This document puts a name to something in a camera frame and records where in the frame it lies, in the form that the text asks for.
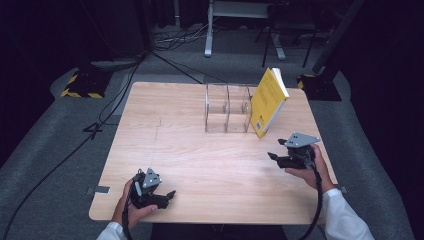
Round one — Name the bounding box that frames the bundle of floor cables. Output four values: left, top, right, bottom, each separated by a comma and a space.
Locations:
153, 22, 214, 52

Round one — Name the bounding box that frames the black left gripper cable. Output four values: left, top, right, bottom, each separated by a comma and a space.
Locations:
121, 181, 142, 240

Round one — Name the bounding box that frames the thin black floor cable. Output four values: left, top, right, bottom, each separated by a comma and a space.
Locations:
149, 49, 229, 85

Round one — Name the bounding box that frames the person's right hand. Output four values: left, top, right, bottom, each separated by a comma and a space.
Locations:
284, 143, 337, 194

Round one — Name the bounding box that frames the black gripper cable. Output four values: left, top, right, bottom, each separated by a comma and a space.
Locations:
297, 151, 324, 240
121, 181, 142, 240

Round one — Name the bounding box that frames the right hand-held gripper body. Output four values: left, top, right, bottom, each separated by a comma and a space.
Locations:
281, 131, 322, 170

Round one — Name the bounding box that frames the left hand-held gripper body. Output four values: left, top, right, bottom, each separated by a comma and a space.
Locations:
129, 167, 170, 210

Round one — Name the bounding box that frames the yellow book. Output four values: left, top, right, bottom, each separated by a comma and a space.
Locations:
250, 67, 291, 139

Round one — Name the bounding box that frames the long black floor cable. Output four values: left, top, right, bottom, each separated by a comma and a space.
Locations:
0, 53, 148, 240

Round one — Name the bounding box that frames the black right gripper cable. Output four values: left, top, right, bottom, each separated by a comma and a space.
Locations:
297, 151, 324, 240

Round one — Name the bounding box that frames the slanted grey stand pole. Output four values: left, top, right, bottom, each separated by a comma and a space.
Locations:
312, 0, 366, 75

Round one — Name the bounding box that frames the white desk frame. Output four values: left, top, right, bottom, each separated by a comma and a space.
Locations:
203, 0, 287, 62

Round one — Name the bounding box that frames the black chair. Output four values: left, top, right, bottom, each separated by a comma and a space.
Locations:
254, 2, 318, 69

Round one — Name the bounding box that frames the clear acrylic book rack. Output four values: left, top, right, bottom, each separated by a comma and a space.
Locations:
204, 82, 268, 135

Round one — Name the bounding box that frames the person's left hand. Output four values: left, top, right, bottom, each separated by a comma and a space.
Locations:
111, 179, 160, 231

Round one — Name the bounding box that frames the black yellow striped stand base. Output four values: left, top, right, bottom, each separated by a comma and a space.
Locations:
60, 68, 114, 100
296, 73, 343, 102

